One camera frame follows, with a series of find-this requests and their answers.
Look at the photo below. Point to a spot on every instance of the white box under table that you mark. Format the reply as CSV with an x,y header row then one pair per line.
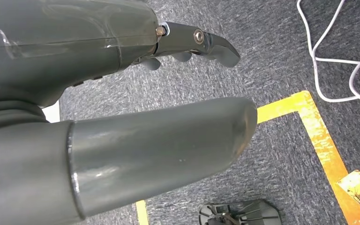
x,y
52,112

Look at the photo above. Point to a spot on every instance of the black robot foot plate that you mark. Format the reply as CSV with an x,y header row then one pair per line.
x,y
242,214

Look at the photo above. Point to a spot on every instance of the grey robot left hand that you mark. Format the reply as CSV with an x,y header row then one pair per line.
x,y
136,149

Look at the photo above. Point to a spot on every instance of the yellow floor tape line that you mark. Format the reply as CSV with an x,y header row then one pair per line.
x,y
319,133

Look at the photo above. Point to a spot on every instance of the robot left arm sleeve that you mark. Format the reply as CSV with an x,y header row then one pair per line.
x,y
6,116

